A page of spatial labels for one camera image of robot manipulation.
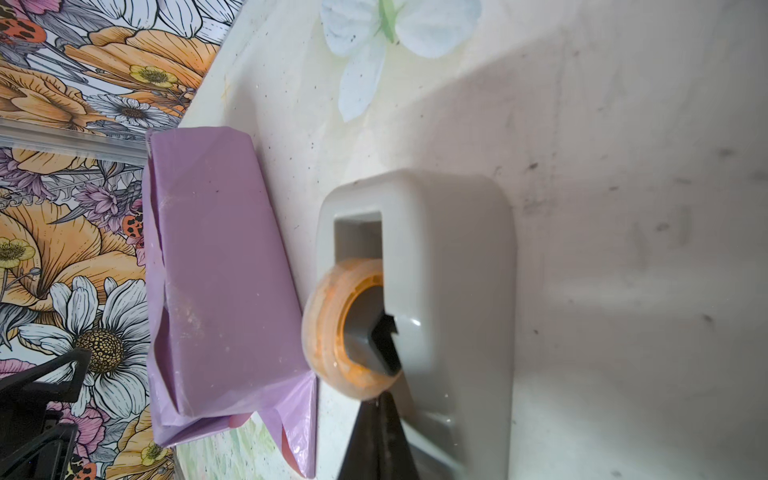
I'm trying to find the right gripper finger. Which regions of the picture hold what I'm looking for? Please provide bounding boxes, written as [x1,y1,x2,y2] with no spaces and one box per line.
[338,391,420,480]

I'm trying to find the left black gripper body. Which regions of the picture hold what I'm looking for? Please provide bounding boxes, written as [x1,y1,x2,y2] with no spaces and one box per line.
[1,349,91,479]

